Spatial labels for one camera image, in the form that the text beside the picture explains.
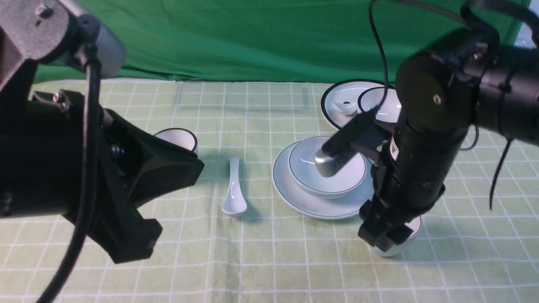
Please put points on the thin-rimmed white plate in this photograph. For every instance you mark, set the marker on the thin-rimmed white plate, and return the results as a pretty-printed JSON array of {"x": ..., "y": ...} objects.
[{"x": 313, "y": 206}]

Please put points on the green checkered tablecloth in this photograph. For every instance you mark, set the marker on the green checkered tablecloth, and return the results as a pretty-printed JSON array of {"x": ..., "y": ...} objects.
[{"x": 464, "y": 253}]

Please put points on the thin-rimmed shallow white bowl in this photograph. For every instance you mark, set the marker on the thin-rimmed shallow white bowl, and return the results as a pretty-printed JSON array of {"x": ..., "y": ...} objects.
[{"x": 301, "y": 165}]

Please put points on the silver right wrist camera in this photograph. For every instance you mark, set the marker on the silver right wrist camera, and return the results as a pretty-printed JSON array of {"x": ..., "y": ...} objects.
[{"x": 363, "y": 134}]

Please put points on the black-rimmed white cup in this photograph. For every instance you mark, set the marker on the black-rimmed white cup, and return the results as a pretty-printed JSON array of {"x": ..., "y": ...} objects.
[{"x": 180, "y": 137}]

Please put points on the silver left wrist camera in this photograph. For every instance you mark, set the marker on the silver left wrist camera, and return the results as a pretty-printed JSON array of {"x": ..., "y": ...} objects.
[{"x": 44, "y": 31}]

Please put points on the black-rimmed white bowl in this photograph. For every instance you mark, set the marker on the black-rimmed white bowl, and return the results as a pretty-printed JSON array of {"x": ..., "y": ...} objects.
[{"x": 389, "y": 111}]

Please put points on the black-rimmed large white plate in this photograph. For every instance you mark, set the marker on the black-rimmed large white plate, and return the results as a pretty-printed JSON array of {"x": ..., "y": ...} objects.
[{"x": 348, "y": 90}]

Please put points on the small white spoon on plate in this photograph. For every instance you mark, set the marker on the small white spoon on plate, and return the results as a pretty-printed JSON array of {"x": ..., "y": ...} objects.
[{"x": 347, "y": 108}]

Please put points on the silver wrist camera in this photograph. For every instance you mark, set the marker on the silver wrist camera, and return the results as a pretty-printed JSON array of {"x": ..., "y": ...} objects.
[
  {"x": 363, "y": 134},
  {"x": 44, "y": 31}
]

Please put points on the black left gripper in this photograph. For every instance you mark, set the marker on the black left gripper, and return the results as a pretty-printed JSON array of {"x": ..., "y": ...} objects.
[{"x": 108, "y": 178}]

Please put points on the thin-rimmed white cup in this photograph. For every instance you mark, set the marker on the thin-rimmed white cup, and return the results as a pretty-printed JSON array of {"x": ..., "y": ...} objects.
[{"x": 415, "y": 225}]

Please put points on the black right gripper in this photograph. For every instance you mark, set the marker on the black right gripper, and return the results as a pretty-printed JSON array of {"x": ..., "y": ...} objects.
[{"x": 398, "y": 199}]

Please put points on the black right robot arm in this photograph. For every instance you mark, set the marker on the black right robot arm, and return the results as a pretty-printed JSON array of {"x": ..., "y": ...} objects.
[{"x": 458, "y": 81}]

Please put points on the white ceramic spoon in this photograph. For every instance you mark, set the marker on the white ceramic spoon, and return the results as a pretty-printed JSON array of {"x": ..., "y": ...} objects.
[{"x": 234, "y": 204}]

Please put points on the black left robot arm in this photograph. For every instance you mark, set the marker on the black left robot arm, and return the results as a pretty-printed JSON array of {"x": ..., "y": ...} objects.
[{"x": 41, "y": 154}]

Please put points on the green backdrop cloth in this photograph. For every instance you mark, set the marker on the green backdrop cloth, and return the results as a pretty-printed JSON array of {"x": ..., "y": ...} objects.
[{"x": 243, "y": 40}]

